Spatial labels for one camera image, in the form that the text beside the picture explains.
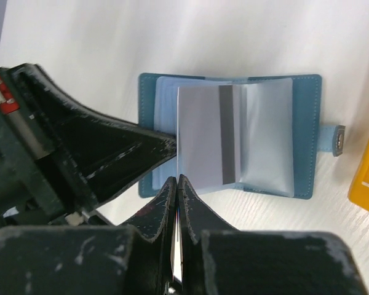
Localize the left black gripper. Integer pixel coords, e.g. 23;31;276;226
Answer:
0;63;177;229

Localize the white credit card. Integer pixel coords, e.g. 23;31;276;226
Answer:
170;209;182;283
177;85;242;192

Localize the blue leather card holder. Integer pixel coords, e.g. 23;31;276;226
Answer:
138;73;345;200

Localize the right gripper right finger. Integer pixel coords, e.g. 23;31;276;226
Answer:
177;176;368;294

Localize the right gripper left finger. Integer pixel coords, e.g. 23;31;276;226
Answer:
0;177;177;294

